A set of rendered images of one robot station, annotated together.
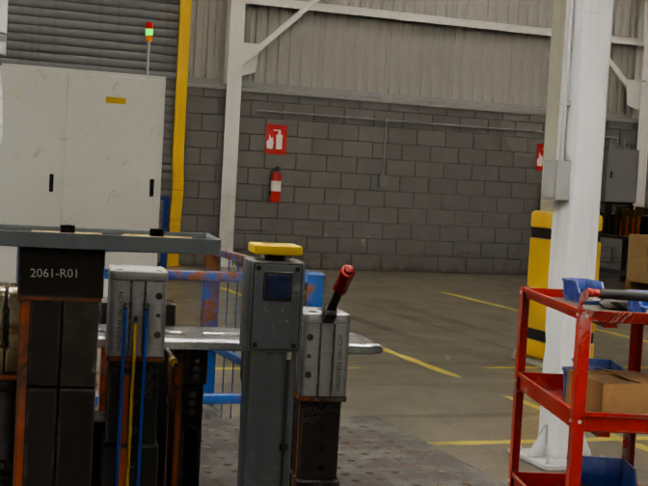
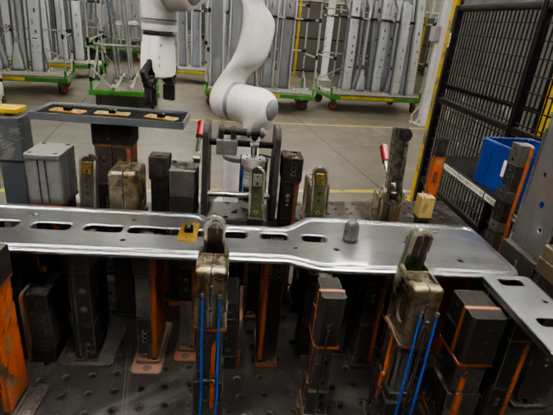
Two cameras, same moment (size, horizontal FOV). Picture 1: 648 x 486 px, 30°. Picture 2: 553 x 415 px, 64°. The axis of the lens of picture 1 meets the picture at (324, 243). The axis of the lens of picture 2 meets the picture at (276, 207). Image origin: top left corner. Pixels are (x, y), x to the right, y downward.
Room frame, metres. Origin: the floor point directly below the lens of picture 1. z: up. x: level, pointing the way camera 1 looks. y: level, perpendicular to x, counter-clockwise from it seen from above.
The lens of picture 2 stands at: (2.53, 0.87, 1.42)
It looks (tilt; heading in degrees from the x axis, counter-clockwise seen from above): 23 degrees down; 186
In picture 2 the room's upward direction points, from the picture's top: 5 degrees clockwise
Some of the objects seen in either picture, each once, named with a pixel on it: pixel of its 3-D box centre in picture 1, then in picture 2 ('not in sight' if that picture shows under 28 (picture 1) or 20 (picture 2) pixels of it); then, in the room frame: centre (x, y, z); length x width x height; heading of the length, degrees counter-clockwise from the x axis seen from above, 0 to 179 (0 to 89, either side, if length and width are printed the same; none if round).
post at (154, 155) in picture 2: not in sight; (161, 227); (1.55, 0.47, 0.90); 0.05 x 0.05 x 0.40; 12
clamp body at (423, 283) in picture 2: not in sight; (399, 356); (1.86, 1.05, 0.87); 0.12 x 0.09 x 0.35; 12
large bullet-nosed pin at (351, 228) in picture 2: not in sight; (350, 232); (1.67, 0.94, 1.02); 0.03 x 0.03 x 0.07
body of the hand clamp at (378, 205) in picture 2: not in sight; (375, 254); (1.49, 1.03, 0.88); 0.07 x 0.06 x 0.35; 12
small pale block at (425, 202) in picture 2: not in sight; (411, 262); (1.51, 1.12, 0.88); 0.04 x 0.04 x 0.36; 12
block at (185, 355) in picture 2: not in sight; (188, 291); (1.73, 0.61, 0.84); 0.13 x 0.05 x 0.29; 12
